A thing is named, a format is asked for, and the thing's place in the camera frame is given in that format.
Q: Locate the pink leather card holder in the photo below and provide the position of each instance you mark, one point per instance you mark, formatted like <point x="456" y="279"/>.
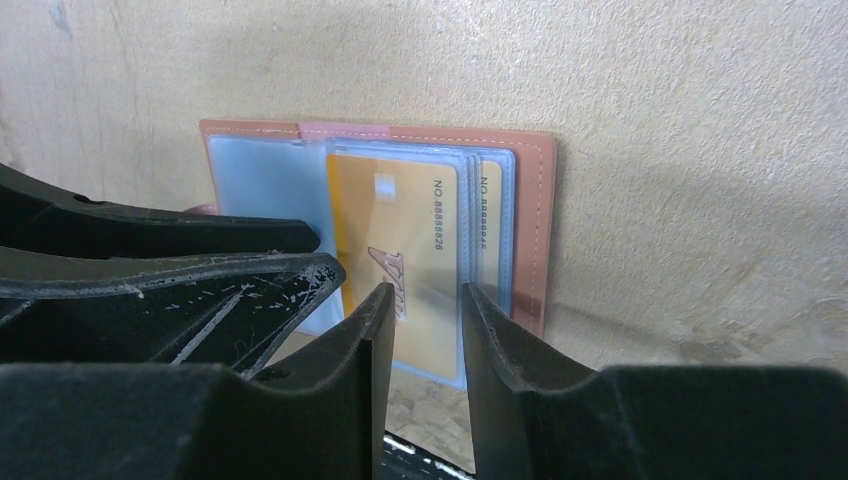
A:
<point x="536" y="164"/>

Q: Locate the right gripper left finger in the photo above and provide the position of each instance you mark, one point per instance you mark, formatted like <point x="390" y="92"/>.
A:
<point x="330" y="424"/>

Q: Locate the orange credit card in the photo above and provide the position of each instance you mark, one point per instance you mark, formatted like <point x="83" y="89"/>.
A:
<point x="395" y="221"/>
<point x="491" y="192"/>

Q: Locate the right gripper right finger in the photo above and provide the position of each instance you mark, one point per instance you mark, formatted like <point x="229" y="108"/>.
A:
<point x="535" y="413"/>

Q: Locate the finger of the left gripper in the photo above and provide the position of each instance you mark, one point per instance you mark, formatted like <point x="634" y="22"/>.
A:
<point x="42" y="218"/>
<point x="229" y="309"/>

